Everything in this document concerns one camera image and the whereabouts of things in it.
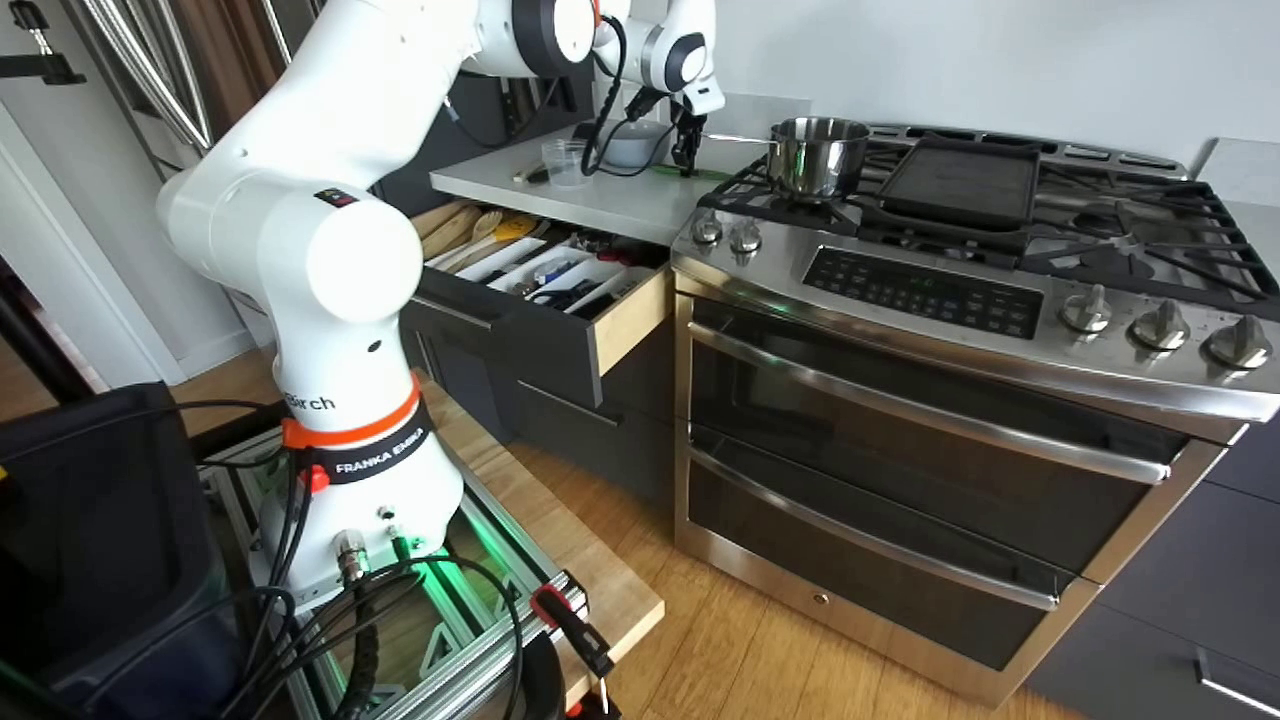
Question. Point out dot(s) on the black spatula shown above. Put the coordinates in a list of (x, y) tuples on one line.
[(528, 172)]

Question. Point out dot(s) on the wooden utensil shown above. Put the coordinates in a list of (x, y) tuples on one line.
[(447, 226)]

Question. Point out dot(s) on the stainless steel pot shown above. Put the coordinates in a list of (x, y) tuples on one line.
[(817, 161)]

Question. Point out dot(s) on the red clamp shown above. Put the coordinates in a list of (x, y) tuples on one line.
[(564, 622)]

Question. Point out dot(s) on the silver range knob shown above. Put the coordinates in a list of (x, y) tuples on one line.
[(1084, 309), (1157, 325), (746, 237), (706, 228), (1237, 347)]

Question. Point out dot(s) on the open wooden kitchen drawer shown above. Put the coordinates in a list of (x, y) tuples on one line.
[(626, 325)]

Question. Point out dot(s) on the black cast iron griddle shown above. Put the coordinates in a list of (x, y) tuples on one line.
[(963, 186)]

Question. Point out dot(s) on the tall dark cabinet panel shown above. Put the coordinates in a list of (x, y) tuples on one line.
[(452, 145)]

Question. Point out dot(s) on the dark grey base cabinet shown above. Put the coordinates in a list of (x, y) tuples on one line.
[(575, 427)]

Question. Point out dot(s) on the black storage bin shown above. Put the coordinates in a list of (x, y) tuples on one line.
[(95, 563)]

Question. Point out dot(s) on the clear plastic container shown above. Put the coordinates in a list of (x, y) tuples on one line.
[(562, 156)]

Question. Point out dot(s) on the wooden platform board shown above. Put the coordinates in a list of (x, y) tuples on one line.
[(585, 575)]

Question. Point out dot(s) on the aluminium robot stand frame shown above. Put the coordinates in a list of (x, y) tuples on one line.
[(452, 682)]

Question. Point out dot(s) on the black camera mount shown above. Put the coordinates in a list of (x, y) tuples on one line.
[(40, 67)]

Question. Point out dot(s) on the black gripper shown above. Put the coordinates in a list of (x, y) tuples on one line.
[(690, 127)]

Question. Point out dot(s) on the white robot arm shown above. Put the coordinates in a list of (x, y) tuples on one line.
[(322, 255)]

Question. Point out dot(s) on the grey bowl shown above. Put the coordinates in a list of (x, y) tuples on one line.
[(637, 150)]

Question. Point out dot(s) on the stainless steel gas range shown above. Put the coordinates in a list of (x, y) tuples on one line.
[(922, 443)]

